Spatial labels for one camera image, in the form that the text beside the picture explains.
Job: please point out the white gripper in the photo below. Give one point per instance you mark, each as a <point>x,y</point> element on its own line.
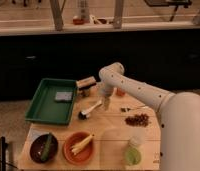
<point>106,91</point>

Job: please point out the white dish brush black head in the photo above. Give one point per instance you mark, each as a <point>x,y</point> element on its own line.
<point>84,114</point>

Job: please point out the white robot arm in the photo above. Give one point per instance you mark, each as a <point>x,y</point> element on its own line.
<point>178,115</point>

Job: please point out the wooden scrub brush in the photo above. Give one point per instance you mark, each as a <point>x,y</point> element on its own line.
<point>85,84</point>

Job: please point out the orange tomato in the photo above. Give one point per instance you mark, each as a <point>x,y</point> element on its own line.
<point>120,92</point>

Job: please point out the pile of brown beans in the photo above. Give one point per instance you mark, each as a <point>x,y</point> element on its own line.
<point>141,120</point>

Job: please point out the clear plastic cup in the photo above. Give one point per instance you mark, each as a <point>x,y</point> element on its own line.
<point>138,137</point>

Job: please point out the grey sponge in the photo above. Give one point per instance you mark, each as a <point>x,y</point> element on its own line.
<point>63,96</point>

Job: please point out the yellow corn sticks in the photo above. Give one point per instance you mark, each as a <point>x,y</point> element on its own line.
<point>76,148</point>

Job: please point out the orange bowl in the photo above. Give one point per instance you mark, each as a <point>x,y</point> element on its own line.
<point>84,156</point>

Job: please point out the green plastic tray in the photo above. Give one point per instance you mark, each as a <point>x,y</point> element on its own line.
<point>45,109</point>

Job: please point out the green cucumber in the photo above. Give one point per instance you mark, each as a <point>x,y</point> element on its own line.
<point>46,149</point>

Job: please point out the dark brown bowl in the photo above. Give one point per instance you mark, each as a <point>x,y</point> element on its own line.
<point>37,147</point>

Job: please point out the red object on shelf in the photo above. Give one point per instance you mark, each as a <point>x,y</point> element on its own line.
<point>78,21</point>

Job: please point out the black stand at left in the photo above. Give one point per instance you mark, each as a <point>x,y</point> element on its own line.
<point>3,148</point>

